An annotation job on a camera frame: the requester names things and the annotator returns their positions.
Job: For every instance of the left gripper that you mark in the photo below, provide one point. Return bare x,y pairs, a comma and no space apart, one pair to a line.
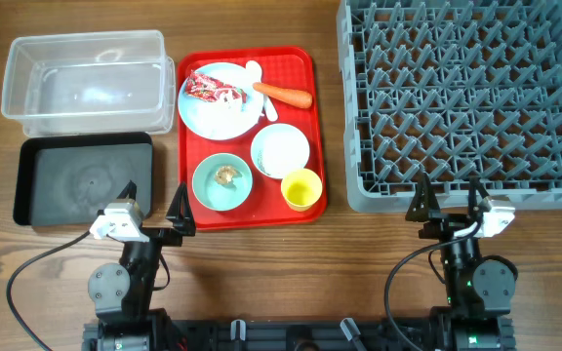
182,226

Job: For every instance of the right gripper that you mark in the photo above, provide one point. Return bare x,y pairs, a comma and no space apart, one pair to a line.
443,223

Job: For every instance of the mint green bowl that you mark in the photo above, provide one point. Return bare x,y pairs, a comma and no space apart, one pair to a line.
221,198

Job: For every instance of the brown food scrap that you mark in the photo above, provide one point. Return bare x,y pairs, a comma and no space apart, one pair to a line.
226,174

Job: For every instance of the white tissue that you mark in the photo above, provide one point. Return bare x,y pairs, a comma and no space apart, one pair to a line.
232,99

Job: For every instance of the red snack wrapper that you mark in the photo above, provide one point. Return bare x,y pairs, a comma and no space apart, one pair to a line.
205,87

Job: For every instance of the white rice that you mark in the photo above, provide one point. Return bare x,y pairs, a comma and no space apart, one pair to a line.
282,153

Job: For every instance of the light blue bowl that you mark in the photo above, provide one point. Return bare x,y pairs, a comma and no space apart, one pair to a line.
275,128

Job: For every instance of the yellow plastic cup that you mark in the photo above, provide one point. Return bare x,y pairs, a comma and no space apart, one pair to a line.
301,189

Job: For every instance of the orange carrot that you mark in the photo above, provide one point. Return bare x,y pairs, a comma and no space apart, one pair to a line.
296,98

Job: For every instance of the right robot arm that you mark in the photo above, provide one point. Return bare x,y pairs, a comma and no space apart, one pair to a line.
479,287

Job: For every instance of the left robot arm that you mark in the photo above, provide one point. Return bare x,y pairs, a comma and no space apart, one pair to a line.
122,291

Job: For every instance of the black waste tray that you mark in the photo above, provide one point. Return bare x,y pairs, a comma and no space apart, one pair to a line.
68,179

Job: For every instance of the grey dishwasher rack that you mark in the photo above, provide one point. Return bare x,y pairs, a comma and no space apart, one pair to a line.
451,90

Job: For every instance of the clear plastic waste bin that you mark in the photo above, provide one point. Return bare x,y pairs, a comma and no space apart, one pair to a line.
90,83

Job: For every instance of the large light blue plate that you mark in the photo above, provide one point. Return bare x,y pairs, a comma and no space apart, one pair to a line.
212,121

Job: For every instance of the white plastic spoon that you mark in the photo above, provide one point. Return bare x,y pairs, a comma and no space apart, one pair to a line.
268,108

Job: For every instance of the red serving tray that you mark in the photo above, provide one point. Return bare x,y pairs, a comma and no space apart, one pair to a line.
286,67

